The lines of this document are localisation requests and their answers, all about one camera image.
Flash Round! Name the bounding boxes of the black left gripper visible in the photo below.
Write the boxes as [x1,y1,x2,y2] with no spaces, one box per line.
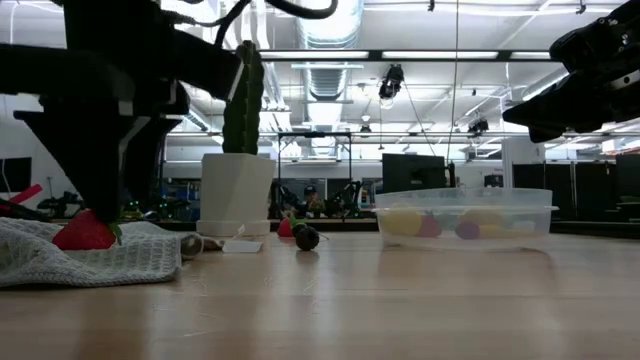
[0,42,192,224]

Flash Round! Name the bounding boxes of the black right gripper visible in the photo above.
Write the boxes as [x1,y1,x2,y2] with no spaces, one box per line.
[502,0,640,144]

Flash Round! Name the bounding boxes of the large red toy strawberry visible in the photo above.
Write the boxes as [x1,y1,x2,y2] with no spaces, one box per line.
[52,208,124,251]

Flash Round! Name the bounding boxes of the yellow toy banana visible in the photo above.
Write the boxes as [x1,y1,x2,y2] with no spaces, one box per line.
[477,224,539,240]

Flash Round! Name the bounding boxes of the purple round toy fruit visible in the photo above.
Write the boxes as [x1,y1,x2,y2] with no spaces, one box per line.
[454,220,481,241]

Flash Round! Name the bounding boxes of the dark round toy fruit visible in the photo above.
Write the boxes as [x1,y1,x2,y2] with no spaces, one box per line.
[289,215,321,253]

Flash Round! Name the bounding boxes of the clear plastic tupperware container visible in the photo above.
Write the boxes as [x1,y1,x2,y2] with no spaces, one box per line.
[373,187,561,251]

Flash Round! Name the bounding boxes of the black partition panels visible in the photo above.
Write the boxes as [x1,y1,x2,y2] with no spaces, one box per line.
[511,152,640,223]

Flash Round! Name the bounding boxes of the red stick object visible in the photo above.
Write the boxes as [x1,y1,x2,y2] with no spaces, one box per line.
[0,183,45,207]

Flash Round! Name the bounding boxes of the white knit cloth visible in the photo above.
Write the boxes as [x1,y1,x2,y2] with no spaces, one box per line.
[0,216,183,290]

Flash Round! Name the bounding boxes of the small brown round object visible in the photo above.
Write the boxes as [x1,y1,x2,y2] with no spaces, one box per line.
[179,232,225,261]

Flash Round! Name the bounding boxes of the white plant pot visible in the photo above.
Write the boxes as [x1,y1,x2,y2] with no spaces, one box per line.
[199,152,277,224]

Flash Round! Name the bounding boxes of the tall green cactus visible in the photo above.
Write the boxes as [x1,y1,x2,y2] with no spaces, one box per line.
[221,39,266,156]

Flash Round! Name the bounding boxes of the white pot saucer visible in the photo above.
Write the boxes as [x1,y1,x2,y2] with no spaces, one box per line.
[195,218,272,238]

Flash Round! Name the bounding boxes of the black computer monitor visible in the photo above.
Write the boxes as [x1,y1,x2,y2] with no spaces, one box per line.
[381,152,450,195]

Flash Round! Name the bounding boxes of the small white tag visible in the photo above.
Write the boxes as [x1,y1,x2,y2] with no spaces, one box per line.
[221,224,264,254]

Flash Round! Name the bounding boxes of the person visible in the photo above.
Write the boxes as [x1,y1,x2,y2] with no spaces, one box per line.
[301,184,327,215]

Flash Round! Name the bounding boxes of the black wall screen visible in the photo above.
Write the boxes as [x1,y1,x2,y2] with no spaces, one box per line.
[0,156,33,194]

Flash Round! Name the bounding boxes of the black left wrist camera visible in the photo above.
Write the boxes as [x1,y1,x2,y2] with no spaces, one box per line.
[172,29,247,102]

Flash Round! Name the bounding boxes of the black overhead frame bar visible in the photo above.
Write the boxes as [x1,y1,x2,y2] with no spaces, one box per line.
[257,48,561,63]

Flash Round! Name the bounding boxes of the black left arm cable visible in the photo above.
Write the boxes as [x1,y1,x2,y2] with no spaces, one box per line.
[174,0,340,49]

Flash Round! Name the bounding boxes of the silver ceiling air duct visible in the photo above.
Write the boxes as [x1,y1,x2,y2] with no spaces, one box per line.
[293,0,365,50]

